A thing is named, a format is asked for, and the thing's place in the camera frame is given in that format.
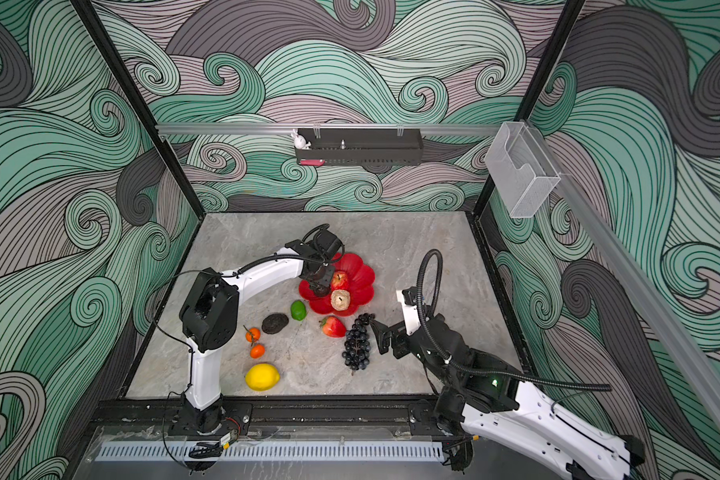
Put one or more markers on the white rabbit figurine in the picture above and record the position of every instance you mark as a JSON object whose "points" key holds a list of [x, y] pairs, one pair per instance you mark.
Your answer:
{"points": [[299, 141]]}

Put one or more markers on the aluminium wall rail back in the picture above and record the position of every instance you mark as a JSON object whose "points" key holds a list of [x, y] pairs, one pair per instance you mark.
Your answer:
{"points": [[253, 128]]}

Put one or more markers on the lower orange cherry tomato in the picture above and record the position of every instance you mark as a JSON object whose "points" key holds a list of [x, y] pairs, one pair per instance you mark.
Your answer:
{"points": [[257, 350]]}

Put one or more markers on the upper orange cherry tomato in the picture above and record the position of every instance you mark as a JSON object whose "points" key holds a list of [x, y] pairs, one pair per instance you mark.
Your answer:
{"points": [[252, 335]]}

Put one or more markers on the dark fake avocado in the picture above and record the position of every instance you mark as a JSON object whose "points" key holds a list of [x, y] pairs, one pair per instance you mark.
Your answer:
{"points": [[274, 323]]}

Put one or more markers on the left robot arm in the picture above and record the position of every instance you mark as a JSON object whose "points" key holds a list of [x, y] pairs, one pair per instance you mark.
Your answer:
{"points": [[209, 315]]}

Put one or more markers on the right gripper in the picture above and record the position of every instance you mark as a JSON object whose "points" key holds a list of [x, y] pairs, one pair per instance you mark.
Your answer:
{"points": [[389, 333]]}

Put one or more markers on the yellow fake lemon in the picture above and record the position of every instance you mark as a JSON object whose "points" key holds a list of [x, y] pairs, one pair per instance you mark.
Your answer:
{"points": [[262, 377]]}

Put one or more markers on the cream fake pear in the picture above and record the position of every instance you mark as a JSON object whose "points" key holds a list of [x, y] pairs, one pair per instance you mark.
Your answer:
{"points": [[340, 300]]}

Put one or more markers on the pink object on shelf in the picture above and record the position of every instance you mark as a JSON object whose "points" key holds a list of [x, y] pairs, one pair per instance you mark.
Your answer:
{"points": [[311, 162]]}

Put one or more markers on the aluminium wall rail right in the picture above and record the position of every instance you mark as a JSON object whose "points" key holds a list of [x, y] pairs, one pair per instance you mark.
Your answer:
{"points": [[691, 361]]}

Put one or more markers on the clear acrylic wall box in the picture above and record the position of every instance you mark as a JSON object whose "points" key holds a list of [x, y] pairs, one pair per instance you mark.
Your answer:
{"points": [[521, 164]]}

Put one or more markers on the red flower-shaped fruit bowl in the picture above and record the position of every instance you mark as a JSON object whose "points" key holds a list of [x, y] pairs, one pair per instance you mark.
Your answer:
{"points": [[361, 277]]}

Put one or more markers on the orange cherry tomato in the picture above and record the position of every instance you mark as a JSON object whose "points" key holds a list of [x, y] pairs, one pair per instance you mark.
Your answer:
{"points": [[252, 335], [257, 350]]}

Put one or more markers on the white slotted cable duct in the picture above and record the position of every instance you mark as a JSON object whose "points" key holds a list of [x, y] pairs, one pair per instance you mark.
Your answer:
{"points": [[277, 451]]}

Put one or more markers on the small yellow fake pear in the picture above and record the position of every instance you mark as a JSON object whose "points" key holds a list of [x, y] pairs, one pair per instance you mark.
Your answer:
{"points": [[340, 280]]}

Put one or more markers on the aluminium wall rail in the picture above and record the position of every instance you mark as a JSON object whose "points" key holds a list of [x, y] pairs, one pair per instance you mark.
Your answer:
{"points": [[691, 361], [253, 128]]}

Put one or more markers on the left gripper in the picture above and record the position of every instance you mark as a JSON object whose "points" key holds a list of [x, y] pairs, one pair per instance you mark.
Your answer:
{"points": [[327, 279]]}

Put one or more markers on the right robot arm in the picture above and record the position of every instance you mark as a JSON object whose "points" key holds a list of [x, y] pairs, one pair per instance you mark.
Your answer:
{"points": [[484, 396]]}

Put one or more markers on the red fake strawberry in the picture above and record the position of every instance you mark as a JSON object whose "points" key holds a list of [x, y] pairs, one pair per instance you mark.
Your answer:
{"points": [[333, 327]]}

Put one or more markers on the dark purple fake grapes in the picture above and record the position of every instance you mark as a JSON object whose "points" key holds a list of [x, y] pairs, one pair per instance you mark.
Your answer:
{"points": [[357, 345]]}

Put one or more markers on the green fake lime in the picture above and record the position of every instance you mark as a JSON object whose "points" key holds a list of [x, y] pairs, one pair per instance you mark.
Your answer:
{"points": [[298, 310]]}

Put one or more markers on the black wall shelf tray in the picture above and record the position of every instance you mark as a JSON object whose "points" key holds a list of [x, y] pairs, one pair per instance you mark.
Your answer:
{"points": [[373, 149]]}

